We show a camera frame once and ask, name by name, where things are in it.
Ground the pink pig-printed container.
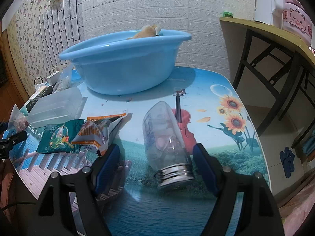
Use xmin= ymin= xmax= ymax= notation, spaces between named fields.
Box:
xmin=281 ymin=0 xmax=314 ymax=45

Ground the clear bag of cotton swabs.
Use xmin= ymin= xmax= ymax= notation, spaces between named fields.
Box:
xmin=53 ymin=65 xmax=74 ymax=94

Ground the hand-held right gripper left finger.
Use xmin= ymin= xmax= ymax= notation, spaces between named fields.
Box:
xmin=37 ymin=144 xmax=121 ymax=236

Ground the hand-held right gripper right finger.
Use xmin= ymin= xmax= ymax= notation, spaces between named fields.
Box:
xmin=192 ymin=143 xmax=281 ymax=236

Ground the white charger plug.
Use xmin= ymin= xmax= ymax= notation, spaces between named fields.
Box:
xmin=46 ymin=71 xmax=61 ymax=86

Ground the blue plastic basin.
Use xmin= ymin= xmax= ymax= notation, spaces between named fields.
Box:
xmin=59 ymin=29 xmax=192 ymax=95

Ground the blue slipper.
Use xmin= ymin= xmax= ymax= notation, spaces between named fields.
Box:
xmin=279 ymin=147 xmax=295 ymax=179

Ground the white electric kettle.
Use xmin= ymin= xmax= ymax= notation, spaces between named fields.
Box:
xmin=253 ymin=0 xmax=287 ymax=29

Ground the printed scenery desktop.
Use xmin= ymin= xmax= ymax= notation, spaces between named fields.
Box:
xmin=8 ymin=66 xmax=265 ymax=236

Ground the white shopping bag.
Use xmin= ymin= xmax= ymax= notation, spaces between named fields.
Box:
xmin=34 ymin=77 xmax=50 ymax=91

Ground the green snack packet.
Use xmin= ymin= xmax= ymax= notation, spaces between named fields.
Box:
xmin=36 ymin=119 xmax=85 ymax=154

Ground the clear plastic box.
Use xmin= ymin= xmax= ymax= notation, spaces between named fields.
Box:
xmin=27 ymin=87 xmax=88 ymax=128

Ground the orange and white snack packet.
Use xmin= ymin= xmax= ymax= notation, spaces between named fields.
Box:
xmin=71 ymin=113 xmax=132 ymax=156

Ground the wooden side table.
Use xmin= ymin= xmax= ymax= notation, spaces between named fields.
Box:
xmin=219 ymin=17 xmax=315 ymax=164

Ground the wooden door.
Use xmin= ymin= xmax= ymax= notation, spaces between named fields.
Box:
xmin=0 ymin=29 xmax=25 ymax=96

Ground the blue cloth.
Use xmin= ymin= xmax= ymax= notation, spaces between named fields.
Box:
xmin=302 ymin=130 xmax=315 ymax=163

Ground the pink blanket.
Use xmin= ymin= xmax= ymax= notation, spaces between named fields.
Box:
xmin=278 ymin=184 xmax=315 ymax=236

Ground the red cloth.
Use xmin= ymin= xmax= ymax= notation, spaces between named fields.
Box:
xmin=0 ymin=157 xmax=22 ymax=197

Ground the yellow knitted plush toy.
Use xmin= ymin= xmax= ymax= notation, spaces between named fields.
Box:
xmin=127 ymin=24 xmax=163 ymax=40

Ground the small clear bag of beads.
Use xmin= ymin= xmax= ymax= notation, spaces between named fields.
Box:
xmin=7 ymin=104 xmax=30 ymax=131

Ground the black box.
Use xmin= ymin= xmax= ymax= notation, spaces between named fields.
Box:
xmin=25 ymin=85 xmax=53 ymax=112

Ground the clear bottle with metal cap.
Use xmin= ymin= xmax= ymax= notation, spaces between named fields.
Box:
xmin=143 ymin=101 xmax=194 ymax=190

